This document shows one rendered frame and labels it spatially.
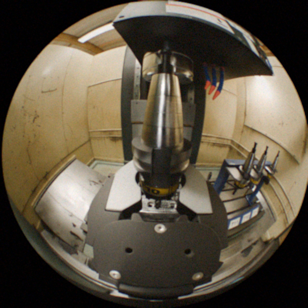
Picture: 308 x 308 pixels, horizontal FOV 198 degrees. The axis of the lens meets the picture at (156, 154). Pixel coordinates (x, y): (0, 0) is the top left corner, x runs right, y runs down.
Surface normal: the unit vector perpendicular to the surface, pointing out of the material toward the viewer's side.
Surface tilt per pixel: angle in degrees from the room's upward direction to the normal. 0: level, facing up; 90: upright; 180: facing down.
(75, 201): 24
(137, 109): 90
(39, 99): 90
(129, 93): 90
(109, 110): 90
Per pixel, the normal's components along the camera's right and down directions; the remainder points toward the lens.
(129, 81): -0.05, 0.45
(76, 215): 0.44, -0.80
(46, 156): 1.00, 0.06
